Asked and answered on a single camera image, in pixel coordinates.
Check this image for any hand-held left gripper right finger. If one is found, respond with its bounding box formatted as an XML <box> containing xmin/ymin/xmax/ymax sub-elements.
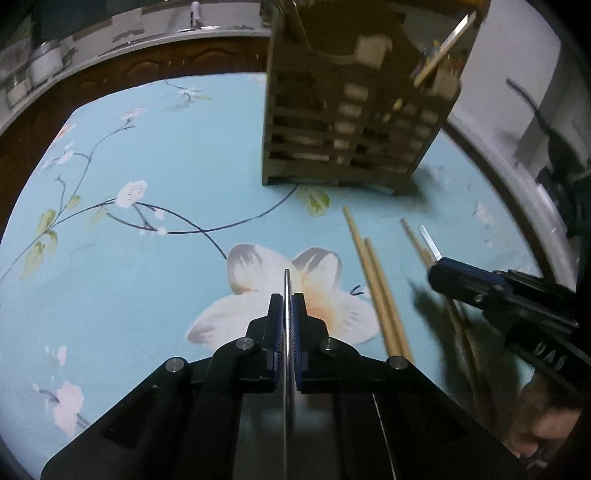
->
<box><xmin>291</xmin><ymin>292</ymin><xmax>528</xmax><ymax>480</ymax></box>

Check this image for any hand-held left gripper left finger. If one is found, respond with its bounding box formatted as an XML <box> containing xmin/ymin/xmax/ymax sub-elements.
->
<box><xmin>41</xmin><ymin>293</ymin><xmax>284</xmax><ymax>480</ymax></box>

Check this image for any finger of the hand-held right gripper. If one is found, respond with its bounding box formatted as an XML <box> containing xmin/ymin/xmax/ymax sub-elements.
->
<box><xmin>435</xmin><ymin>258</ymin><xmax>579</xmax><ymax>320</ymax></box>
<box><xmin>427</xmin><ymin>264</ymin><xmax>579</xmax><ymax>332</ymax></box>

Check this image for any metal chopstick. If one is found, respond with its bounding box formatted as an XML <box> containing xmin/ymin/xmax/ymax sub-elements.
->
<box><xmin>453</xmin><ymin>13</ymin><xmax>478</xmax><ymax>42</ymax></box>
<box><xmin>281</xmin><ymin>269</ymin><xmax>293</xmax><ymax>480</ymax></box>
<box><xmin>418</xmin><ymin>224</ymin><xmax>444</xmax><ymax>261</ymax></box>

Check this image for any wooden chopstick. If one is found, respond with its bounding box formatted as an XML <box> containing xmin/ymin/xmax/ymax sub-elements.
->
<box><xmin>455</xmin><ymin>307</ymin><xmax>497</xmax><ymax>418</ymax></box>
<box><xmin>400</xmin><ymin>218</ymin><xmax>488</xmax><ymax>418</ymax></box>
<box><xmin>364</xmin><ymin>237</ymin><xmax>415</xmax><ymax>364</ymax></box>
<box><xmin>342</xmin><ymin>206</ymin><xmax>400</xmax><ymax>361</ymax></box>
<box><xmin>413</xmin><ymin>18</ymin><xmax>474</xmax><ymax>88</ymax></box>

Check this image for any wooden utensil holder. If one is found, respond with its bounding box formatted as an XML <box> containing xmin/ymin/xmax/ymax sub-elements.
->
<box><xmin>261</xmin><ymin>0</ymin><xmax>463</xmax><ymax>195</ymax></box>

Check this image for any person's right hand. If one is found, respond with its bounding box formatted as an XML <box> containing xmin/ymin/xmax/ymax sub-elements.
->
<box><xmin>505</xmin><ymin>383</ymin><xmax>583</xmax><ymax>460</ymax></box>

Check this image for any blue floral tablecloth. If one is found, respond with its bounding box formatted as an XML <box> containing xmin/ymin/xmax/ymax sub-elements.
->
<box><xmin>0</xmin><ymin>74</ymin><xmax>555</xmax><ymax>480</ymax></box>

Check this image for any large white jar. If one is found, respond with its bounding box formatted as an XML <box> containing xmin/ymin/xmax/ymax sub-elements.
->
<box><xmin>27</xmin><ymin>41</ymin><xmax>66</xmax><ymax>89</ymax></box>

